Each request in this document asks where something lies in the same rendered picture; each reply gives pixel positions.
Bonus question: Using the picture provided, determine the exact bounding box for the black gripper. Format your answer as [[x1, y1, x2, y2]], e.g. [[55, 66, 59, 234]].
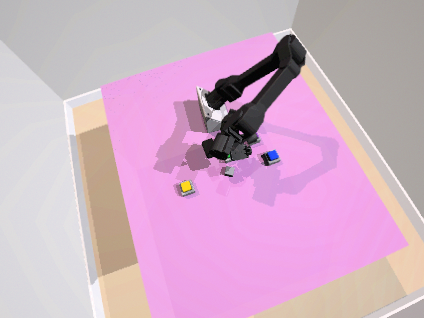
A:
[[202, 133, 258, 159]]

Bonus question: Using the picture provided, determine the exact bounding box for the blue button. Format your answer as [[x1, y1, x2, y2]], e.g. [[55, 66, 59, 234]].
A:
[[263, 149, 281, 166]]

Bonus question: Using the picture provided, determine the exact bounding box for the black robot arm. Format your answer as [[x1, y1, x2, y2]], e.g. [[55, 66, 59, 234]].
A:
[[205, 34, 307, 161]]

